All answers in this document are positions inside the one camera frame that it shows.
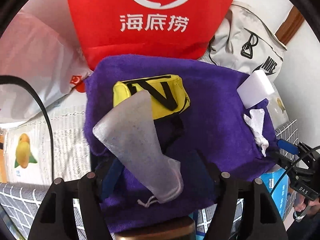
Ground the translucent mesh drawstring bag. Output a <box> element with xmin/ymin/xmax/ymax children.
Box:
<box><xmin>92</xmin><ymin>90</ymin><xmax>183</xmax><ymax>207</ymax></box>

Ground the white knitted cloth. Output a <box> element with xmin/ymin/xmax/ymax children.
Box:
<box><xmin>243</xmin><ymin>108</ymin><xmax>269</xmax><ymax>157</ymax></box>

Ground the person's right hand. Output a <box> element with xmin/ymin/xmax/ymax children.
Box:
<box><xmin>294</xmin><ymin>194</ymin><xmax>320</xmax><ymax>216</ymax></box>

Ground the blue tissue pack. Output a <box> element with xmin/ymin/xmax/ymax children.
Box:
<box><xmin>260</xmin><ymin>165</ymin><xmax>291</xmax><ymax>220</ymax></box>

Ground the dark green tea tin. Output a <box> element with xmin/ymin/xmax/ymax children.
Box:
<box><xmin>114</xmin><ymin>216</ymin><xmax>196</xmax><ymax>240</ymax></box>

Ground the yellow black pouch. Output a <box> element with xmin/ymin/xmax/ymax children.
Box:
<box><xmin>113</xmin><ymin>74</ymin><xmax>190</xmax><ymax>120</ymax></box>

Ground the mango print pillow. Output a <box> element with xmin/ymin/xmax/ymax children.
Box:
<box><xmin>4</xmin><ymin>87</ymin><xmax>92</xmax><ymax>185</ymax></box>

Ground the purple towel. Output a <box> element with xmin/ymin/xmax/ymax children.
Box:
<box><xmin>84</xmin><ymin>55</ymin><xmax>273</xmax><ymax>233</ymax></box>

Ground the grey grid bedsheet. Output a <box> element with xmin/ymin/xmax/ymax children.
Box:
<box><xmin>1</xmin><ymin>119</ymin><xmax>298</xmax><ymax>239</ymax></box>

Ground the beige Nike bag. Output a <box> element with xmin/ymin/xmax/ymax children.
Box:
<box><xmin>199</xmin><ymin>1</ymin><xmax>287</xmax><ymax>82</ymax></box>

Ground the white Miniso plastic bag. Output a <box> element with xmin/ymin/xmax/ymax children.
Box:
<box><xmin>0</xmin><ymin>12</ymin><xmax>94</xmax><ymax>124</ymax></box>

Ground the brown wooden headboard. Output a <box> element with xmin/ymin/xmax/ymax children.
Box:
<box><xmin>276</xmin><ymin>6</ymin><xmax>305</xmax><ymax>45</ymax></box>

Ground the red Haidilao paper bag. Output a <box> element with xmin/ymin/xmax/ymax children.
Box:
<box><xmin>67</xmin><ymin>0</ymin><xmax>233</xmax><ymax>69</ymax></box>

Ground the black cable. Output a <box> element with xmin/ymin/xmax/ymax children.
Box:
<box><xmin>0</xmin><ymin>75</ymin><xmax>55</xmax><ymax>181</ymax></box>

